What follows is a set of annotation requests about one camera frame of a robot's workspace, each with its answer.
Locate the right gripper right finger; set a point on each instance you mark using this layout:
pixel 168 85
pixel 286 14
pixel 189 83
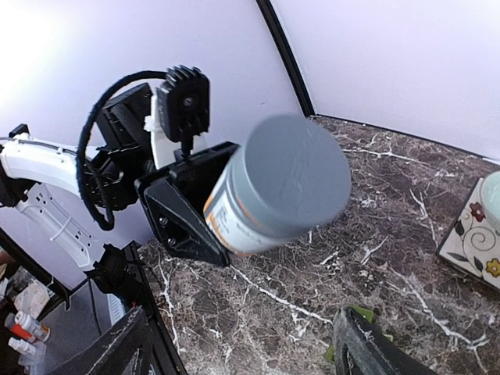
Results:
pixel 400 362

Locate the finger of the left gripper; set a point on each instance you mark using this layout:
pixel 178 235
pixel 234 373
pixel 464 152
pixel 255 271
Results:
pixel 179 227

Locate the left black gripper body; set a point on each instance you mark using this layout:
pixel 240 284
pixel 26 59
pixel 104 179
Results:
pixel 186 183

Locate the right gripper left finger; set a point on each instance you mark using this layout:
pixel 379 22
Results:
pixel 126 348

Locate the green weekly pill organizer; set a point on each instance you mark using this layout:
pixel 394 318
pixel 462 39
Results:
pixel 358 343

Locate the large grey-capped pill bottle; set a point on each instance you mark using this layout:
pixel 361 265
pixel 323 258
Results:
pixel 289 176

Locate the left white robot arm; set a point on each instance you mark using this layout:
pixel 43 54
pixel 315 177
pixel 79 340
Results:
pixel 138 146

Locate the orange-capped bottles off table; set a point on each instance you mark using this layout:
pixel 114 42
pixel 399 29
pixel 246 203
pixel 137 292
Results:
pixel 29 334

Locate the floral square ceramic plate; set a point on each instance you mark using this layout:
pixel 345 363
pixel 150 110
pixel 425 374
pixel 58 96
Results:
pixel 472 244

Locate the celadon bowl on plate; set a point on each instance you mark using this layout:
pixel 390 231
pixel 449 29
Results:
pixel 490 199

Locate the black front rail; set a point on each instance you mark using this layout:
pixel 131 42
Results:
pixel 165 358

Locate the left black frame post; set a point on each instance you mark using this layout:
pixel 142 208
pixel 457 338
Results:
pixel 287 56

